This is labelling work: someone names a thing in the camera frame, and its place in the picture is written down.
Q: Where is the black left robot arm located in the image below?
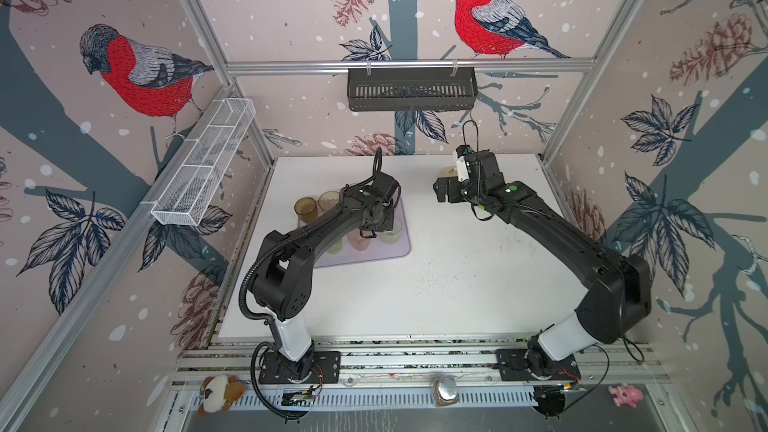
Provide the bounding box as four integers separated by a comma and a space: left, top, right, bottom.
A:
238, 175, 401, 381

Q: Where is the silver round object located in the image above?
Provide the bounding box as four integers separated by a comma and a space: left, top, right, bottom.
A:
432, 375, 460, 407

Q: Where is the black hanging wire basket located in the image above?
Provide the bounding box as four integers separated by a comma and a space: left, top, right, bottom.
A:
347, 67, 478, 112

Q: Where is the plush guinea pig toy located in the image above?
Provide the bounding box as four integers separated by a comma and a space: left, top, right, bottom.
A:
197, 375, 246, 416

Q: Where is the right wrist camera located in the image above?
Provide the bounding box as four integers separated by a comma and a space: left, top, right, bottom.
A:
453, 144, 474, 183

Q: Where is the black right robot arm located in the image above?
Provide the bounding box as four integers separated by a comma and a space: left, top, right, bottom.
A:
433, 144, 652, 378

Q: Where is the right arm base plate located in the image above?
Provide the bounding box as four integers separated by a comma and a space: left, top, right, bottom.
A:
495, 348, 581, 382

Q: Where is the bright green glass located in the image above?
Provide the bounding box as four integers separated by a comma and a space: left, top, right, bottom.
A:
326, 241, 343, 256

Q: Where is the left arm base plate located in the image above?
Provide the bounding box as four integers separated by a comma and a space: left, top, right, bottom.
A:
255, 350, 341, 385

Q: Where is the amber yellow glass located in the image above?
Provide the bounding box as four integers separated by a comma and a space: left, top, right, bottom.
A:
317, 190, 340, 214

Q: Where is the pink plush toy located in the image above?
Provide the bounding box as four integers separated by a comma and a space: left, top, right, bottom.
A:
608, 384, 644, 408

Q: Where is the white wire mesh shelf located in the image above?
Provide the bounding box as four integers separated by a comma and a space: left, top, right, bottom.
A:
152, 98, 255, 227

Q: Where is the pale green glass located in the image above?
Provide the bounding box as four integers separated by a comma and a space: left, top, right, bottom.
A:
378, 218, 403, 245

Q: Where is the cream small plate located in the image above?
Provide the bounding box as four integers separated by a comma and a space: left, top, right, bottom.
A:
438, 166, 458, 179

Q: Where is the pink glass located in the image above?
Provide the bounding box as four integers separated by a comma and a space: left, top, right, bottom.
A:
347, 232, 371, 251

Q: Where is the horizontal aluminium bar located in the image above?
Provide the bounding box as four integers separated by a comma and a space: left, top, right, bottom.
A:
225, 58, 597, 77

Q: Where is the lilac plastic tray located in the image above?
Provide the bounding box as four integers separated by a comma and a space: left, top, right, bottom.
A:
315, 202, 411, 267

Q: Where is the brown textured glass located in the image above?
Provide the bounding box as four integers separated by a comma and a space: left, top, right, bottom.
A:
294, 197, 318, 224

